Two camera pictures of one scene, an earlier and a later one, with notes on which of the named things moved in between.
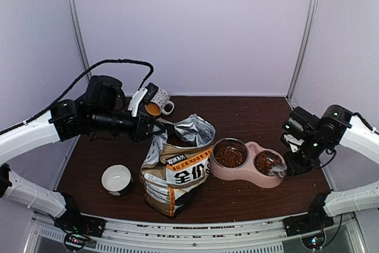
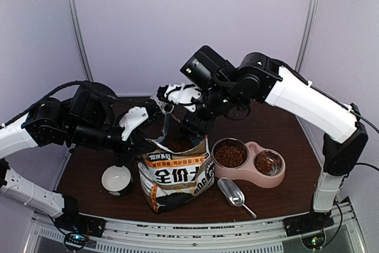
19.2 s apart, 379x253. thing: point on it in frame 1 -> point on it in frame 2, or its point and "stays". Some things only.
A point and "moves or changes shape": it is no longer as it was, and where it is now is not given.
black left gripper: x=140 y=132 -> x=133 y=147
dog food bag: x=176 y=165 moves or changes shape
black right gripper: x=294 y=167 -> x=195 y=125
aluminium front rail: x=343 y=235 stays
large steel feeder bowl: x=230 y=153 stays
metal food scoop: x=278 y=169 -> x=232 y=194
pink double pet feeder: x=233 y=158 stays
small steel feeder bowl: x=264 y=160 stays
